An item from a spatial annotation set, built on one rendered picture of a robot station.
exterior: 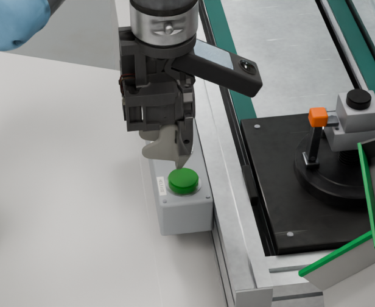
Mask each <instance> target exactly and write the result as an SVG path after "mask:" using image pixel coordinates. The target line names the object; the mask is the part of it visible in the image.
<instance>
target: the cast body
mask: <svg viewBox="0 0 375 307"><path fill-rule="evenodd" d="M327 114H328V116H337V119H338V121H339V125H338V126H331V127H324V132H325V134H326V137H327V139H328V142H329V145H330V147H331V150H332V151H333V152H338V151H345V150H357V149H358V146H357V143H360V142H362V141H366V140H369V139H373V138H375V93H374V91H373V90H368V91H365V90H362V89H353V90H351V91H349V92H348V93H339V94H338V98H337V106H336V111H333V112H327Z"/></svg>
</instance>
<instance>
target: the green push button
mask: <svg viewBox="0 0 375 307"><path fill-rule="evenodd" d="M168 185H169V188H170V189H171V190H172V191H174V192H176V193H179V194H187V193H190V192H192V191H194V190H196V189H197V187H198V174H197V173H196V172H195V171H193V170H192V169H189V168H181V169H175V170H173V171H172V172H171V173H170V174H169V176H168Z"/></svg>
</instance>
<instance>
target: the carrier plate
mask: <svg viewBox="0 0 375 307"><path fill-rule="evenodd" d="M308 116H309V113H302V114H295V115H282V116H271V117H263V118H251V119H241V120H240V132H241V135H242V139H243V141H244V145H245V149H246V152H247V156H248V160H249V162H250V166H251V171H252V173H253V177H254V181H255V184H256V188H257V191H258V194H259V198H260V201H261V205H262V209H263V212H264V216H265V220H266V223H267V227H268V230H269V233H270V237H271V240H272V244H273V248H274V251H275V255H276V256H277V255H288V254H293V253H304V252H314V251H320V250H330V249H339V248H340V247H342V246H344V245H346V244H347V243H349V242H351V241H353V240H355V239H356V238H358V237H360V236H361V235H364V234H365V233H367V232H369V231H370V230H371V225H370V218H369V214H368V208H359V209H350V208H340V207H337V206H333V205H329V204H327V203H324V202H322V201H320V200H318V199H316V198H315V197H313V196H311V195H310V194H309V193H308V192H307V191H306V190H305V189H304V188H303V187H302V186H301V185H300V183H299V182H298V180H297V179H296V176H295V172H294V161H295V152H296V148H297V146H298V144H299V142H300V141H301V140H302V139H303V138H304V137H305V136H306V135H307V134H308V133H309V130H310V122H309V118H308Z"/></svg>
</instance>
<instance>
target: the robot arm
mask: <svg viewBox="0 0 375 307"><path fill-rule="evenodd" d="M65 1H66V0H0V51H11V50H14V49H16V48H19V47H20V46H22V45H23V44H24V43H26V42H27V41H28V40H29V39H30V38H31V37H32V36H34V35H35V34H36V33H37V32H39V31H40V30H41V29H42V28H43V27H44V26H45V25H46V24H47V22H48V21H49V18H50V17H51V16H52V15H53V14H54V13H55V11H56V10H57V9H58V8H59V7H60V6H61V5H62V4H63V3H64V2H65ZM129 4H130V26H126V27H118V34H119V52H120V61H119V63H120V73H121V76H120V79H119V80H118V82H119V85H120V91H121V94H122V110H123V115H124V121H126V123H127V131H128V132H132V131H139V136H140V137H141V138H142V139H144V140H147V141H153V142H152V143H150V144H148V145H146V146H144V147H143V148H142V155H143V156H144V157H145V158H148V159H155V160H169V161H175V166H176V169H181V168H182V167H183V166H184V165H185V163H186V162H187V161H188V159H189V158H190V156H191V154H192V146H193V137H194V132H193V119H195V91H194V83H195V81H196V79H195V76H196V77H199V78H201V79H204V80H207V81H208V82H211V83H214V84H216V85H219V86H222V87H224V88H227V89H229V90H232V91H235V92H237V93H240V94H243V95H245V96H248V97H255V96H256V95H257V93H258V92H259V90H260V89H261V88H262V86H263V83H262V79H261V75H260V73H259V70H258V66H257V64H256V62H254V61H251V60H249V59H247V58H244V57H241V56H239V55H237V54H234V53H232V52H229V51H227V50H224V49H222V48H219V47H217V46H214V45H212V44H209V43H207V42H205V41H202V40H199V39H198V38H197V29H198V0H129ZM142 113H143V119H142Z"/></svg>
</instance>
